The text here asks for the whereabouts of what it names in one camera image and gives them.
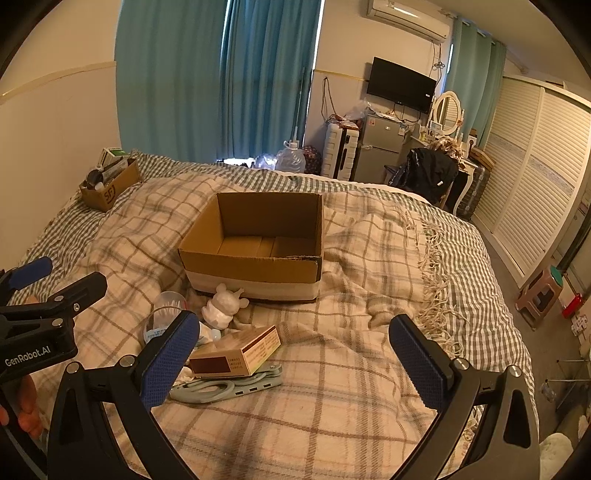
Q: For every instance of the white louvered wardrobe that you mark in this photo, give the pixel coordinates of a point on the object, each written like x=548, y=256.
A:
x=535, y=175

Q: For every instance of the small cardboard box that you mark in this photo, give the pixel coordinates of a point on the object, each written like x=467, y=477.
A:
x=115, y=189

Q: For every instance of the silver fridge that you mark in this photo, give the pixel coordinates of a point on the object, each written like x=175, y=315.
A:
x=378, y=147

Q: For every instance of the red canister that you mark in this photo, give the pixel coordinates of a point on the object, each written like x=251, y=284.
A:
x=572, y=305

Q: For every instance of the clear water jug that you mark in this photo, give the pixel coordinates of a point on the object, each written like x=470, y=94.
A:
x=290, y=159

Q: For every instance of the dark floral bag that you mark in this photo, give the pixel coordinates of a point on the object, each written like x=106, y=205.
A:
x=312, y=159

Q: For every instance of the tan fluffy cloth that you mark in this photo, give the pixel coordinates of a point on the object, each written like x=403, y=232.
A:
x=445, y=145

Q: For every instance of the brown plastic stool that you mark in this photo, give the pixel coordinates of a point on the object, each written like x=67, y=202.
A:
x=538, y=295

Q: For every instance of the metal rack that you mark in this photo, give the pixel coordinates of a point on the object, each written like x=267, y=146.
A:
x=568, y=381

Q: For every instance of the black wall television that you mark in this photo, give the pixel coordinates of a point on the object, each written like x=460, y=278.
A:
x=400, y=85

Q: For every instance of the person's left hand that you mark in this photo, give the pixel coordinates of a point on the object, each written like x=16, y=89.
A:
x=25, y=406

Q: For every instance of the brown suitcase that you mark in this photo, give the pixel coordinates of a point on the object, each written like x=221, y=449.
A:
x=478, y=184

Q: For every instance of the brown medicine box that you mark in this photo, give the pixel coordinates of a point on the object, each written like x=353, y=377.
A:
x=240, y=353

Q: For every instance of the white toy figure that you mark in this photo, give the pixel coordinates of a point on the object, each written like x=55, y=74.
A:
x=221, y=307

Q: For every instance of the narrow teal curtain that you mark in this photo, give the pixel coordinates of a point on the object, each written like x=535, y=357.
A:
x=475, y=83

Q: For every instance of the white dressing table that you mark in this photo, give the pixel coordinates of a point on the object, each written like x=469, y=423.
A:
x=465, y=173

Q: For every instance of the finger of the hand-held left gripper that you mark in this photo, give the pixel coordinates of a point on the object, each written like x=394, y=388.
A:
x=78, y=290
x=32, y=271

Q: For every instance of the white ribbed suitcase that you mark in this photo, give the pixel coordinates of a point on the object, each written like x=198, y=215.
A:
x=339, y=152

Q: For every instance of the white pole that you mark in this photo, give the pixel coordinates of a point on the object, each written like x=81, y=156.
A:
x=299, y=106

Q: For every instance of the beige plaid blanket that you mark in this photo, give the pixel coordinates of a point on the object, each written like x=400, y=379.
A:
x=323, y=415

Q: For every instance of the white fluffy cloth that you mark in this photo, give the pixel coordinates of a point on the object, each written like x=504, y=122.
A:
x=558, y=457

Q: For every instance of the pale green power strip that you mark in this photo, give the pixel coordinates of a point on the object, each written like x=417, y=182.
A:
x=221, y=392

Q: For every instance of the green and white carton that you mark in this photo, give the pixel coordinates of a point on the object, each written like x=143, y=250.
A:
x=113, y=154

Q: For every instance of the crumpled clear plastic bag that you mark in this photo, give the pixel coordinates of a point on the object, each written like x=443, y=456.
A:
x=264, y=161

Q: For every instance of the large cardboard box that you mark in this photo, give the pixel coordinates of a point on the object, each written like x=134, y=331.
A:
x=258, y=272

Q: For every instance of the white air conditioner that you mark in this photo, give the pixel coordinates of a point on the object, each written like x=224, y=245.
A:
x=406, y=18

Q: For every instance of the white wall outlet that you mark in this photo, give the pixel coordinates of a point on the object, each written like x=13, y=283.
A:
x=580, y=325

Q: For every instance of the black jacket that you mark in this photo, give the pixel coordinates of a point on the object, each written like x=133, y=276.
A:
x=431, y=173

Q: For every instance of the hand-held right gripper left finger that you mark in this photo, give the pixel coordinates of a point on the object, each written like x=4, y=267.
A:
x=168, y=364

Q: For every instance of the clear plastic jar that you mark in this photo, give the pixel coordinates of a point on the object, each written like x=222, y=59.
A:
x=164, y=311

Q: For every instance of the white oval mirror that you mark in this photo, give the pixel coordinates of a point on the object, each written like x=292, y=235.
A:
x=447, y=110

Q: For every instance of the small blue box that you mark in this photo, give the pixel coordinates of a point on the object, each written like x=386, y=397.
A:
x=156, y=334

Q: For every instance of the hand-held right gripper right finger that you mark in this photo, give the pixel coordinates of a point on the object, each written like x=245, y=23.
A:
x=418, y=364

